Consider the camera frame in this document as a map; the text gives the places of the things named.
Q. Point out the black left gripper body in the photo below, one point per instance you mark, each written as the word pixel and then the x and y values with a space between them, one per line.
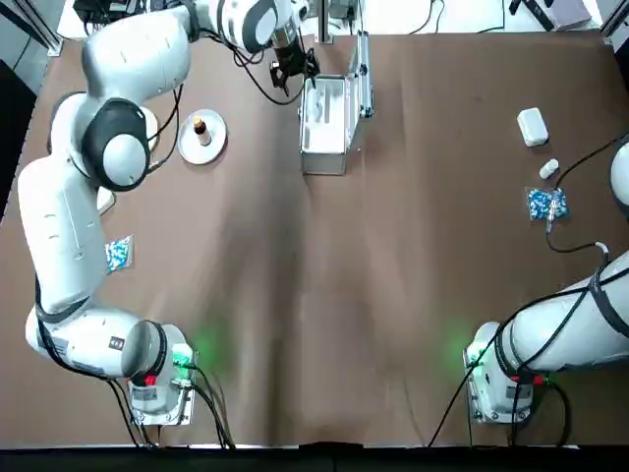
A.
pixel 291 58

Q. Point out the silver aluminium medical case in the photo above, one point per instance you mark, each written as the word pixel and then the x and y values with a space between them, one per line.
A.
pixel 324 157

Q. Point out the brown iodophor bottle orange cap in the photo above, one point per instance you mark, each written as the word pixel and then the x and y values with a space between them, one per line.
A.
pixel 201 130

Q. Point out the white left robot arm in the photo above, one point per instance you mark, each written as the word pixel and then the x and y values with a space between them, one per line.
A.
pixel 64 236

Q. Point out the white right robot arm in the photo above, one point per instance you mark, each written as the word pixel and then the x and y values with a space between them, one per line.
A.
pixel 555 329

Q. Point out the gray round plate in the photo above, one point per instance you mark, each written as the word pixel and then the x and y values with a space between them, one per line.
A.
pixel 216 147

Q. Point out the white round plate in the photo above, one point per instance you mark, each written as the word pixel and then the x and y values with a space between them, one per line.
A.
pixel 153 128

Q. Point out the black device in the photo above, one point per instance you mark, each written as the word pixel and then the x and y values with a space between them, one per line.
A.
pixel 108 7

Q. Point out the white plastic box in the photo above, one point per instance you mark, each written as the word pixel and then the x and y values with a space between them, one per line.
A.
pixel 107 201
pixel 532 127

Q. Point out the black bar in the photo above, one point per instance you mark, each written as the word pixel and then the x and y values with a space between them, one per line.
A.
pixel 533 12

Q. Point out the bag of blue white capsules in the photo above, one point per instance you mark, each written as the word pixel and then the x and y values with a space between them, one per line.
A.
pixel 540 204
pixel 118 253

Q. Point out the white pill bottle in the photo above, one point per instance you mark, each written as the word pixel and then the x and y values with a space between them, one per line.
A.
pixel 549 168

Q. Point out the gray box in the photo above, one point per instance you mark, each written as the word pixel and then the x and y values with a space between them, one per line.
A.
pixel 570 15

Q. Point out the aluminium camera post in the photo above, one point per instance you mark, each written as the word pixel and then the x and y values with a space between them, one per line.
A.
pixel 325 22

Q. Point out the aluminium frame rail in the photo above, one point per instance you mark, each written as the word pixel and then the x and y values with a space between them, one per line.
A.
pixel 49 29
pixel 614 24

